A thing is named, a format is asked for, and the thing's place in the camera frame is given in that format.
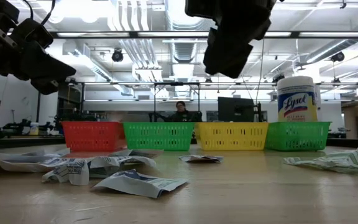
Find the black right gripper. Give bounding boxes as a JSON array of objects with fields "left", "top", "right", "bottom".
[{"left": 185, "top": 0, "right": 276, "bottom": 79}]

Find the person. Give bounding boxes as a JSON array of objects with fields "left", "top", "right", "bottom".
[{"left": 166, "top": 101, "right": 203, "bottom": 123}]

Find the red plastic slotted basket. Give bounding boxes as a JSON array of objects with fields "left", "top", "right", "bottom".
[{"left": 62, "top": 121, "right": 127, "bottom": 152}]

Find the yellow plastic slotted basket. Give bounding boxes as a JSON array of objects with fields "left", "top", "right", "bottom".
[{"left": 193, "top": 121, "right": 270, "bottom": 152}]

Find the Lysol wipes canister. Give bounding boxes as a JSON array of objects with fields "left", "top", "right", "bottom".
[{"left": 277, "top": 75, "right": 319, "bottom": 123}]

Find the green plastic slotted basket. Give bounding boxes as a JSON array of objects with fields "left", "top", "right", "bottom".
[
  {"left": 122, "top": 121, "right": 196, "bottom": 152},
  {"left": 264, "top": 121, "right": 332, "bottom": 152}
]

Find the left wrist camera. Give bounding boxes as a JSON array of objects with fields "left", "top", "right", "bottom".
[{"left": 9, "top": 17, "right": 55, "bottom": 49}]

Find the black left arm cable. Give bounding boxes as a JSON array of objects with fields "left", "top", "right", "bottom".
[{"left": 22, "top": 0, "right": 57, "bottom": 26}]

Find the black hanging camera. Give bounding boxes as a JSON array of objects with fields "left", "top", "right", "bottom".
[
  {"left": 111, "top": 49, "right": 124, "bottom": 63},
  {"left": 330, "top": 51, "right": 346, "bottom": 63}
]

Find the black workstation frame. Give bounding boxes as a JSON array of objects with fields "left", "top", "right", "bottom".
[{"left": 34, "top": 80, "right": 279, "bottom": 123}]

